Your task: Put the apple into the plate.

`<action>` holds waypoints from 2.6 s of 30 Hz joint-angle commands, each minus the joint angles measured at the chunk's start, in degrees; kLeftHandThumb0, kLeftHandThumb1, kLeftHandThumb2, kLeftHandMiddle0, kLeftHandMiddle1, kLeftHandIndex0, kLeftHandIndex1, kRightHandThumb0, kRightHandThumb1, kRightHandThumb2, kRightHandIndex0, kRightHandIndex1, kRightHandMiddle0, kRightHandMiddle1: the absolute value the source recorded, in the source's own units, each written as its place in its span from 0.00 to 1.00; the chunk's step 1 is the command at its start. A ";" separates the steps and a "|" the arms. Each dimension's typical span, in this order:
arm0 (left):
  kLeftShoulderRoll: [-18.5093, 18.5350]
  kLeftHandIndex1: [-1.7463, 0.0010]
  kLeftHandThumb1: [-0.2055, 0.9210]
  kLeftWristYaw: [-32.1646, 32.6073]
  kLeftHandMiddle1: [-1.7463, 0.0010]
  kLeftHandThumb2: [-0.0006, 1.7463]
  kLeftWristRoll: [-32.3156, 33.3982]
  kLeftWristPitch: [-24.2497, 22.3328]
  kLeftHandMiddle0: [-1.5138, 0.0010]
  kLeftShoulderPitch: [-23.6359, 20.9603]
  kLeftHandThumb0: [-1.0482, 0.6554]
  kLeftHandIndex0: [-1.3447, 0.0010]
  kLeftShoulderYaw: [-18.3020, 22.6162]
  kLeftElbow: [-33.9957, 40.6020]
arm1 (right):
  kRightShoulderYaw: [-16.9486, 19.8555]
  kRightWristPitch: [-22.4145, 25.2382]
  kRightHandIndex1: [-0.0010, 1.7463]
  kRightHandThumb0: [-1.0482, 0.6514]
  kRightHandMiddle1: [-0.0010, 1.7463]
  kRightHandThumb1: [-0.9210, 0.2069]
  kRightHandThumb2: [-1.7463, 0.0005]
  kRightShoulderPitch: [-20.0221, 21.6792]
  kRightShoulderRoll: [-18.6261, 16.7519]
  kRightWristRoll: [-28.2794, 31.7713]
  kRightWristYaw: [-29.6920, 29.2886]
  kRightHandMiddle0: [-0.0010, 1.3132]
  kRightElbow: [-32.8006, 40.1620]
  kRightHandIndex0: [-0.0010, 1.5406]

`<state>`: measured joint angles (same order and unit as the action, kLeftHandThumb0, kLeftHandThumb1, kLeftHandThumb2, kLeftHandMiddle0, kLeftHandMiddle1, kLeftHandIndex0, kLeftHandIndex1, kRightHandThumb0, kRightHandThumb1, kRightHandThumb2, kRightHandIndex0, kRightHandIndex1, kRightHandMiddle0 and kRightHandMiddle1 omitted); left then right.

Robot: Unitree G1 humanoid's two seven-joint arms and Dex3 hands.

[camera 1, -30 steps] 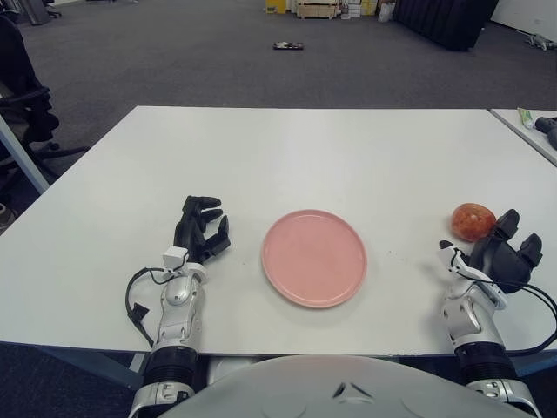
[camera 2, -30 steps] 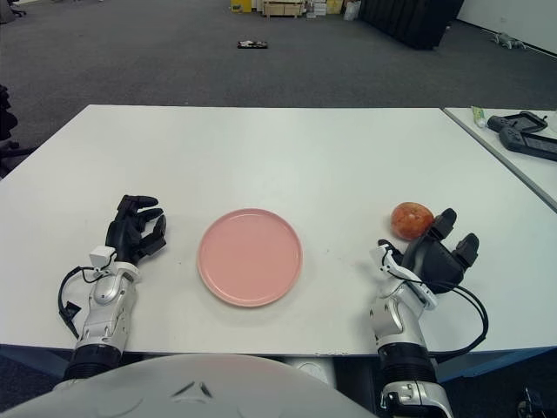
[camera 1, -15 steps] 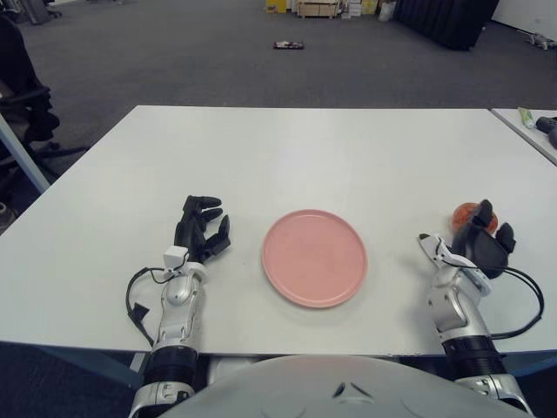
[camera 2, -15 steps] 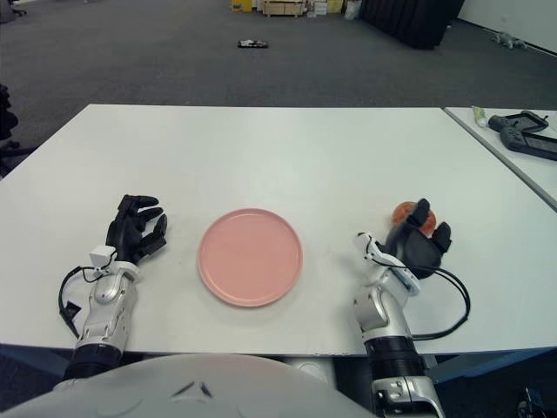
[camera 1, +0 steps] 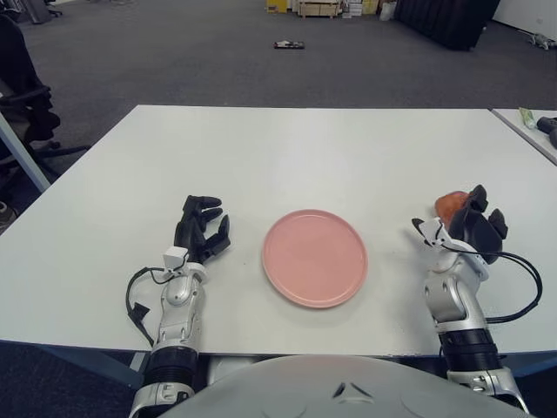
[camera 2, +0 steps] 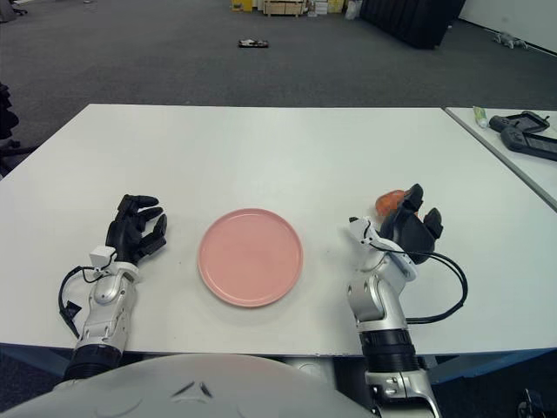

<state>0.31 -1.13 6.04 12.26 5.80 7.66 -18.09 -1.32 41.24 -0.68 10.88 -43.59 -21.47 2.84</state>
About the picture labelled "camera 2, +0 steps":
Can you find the grey robot torso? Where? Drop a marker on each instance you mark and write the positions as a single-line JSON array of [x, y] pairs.
[[196, 392]]

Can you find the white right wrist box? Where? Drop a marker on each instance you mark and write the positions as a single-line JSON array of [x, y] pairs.
[[361, 231]]

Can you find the stacked cardboard boxes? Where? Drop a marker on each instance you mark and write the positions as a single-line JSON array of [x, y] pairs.
[[326, 6]]

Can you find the wooden pallet crate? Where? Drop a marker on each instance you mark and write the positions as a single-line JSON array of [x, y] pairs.
[[285, 8]]

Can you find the grey office chair base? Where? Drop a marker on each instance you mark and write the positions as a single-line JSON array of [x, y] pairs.
[[11, 6]]

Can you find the black handheld controller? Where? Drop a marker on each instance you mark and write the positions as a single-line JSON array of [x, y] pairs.
[[530, 143], [518, 123]]

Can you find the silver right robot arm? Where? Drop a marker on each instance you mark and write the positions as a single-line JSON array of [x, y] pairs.
[[374, 300]]

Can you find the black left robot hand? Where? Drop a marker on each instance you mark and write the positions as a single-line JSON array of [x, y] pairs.
[[126, 235]]

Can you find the blue table frame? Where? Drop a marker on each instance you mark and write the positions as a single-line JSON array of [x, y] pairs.
[[478, 360]]

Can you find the small grey robot dog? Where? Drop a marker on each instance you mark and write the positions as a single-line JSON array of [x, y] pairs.
[[509, 40]]

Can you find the white plastic bag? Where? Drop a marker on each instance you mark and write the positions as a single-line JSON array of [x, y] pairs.
[[352, 11]]

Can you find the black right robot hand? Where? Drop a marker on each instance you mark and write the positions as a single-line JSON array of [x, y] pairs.
[[411, 235]]

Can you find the red yellow apple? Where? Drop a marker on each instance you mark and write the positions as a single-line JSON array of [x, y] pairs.
[[388, 202]]

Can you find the yellow box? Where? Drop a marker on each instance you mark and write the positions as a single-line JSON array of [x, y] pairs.
[[241, 4]]

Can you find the black curtain partition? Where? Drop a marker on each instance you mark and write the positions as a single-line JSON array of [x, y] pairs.
[[413, 19]]

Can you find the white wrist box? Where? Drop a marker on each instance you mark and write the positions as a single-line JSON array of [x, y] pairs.
[[361, 231], [102, 256]]

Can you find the green white tube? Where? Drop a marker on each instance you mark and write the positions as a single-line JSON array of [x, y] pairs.
[[480, 116]]

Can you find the black office chair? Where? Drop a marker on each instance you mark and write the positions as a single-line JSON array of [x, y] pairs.
[[6, 117]]

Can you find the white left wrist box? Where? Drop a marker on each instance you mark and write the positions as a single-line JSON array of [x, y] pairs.
[[102, 256]]

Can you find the black flat tray with items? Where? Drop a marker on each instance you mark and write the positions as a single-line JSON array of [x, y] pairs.
[[253, 43]]

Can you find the pink round plate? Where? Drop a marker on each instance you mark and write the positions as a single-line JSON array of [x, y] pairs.
[[250, 258]]

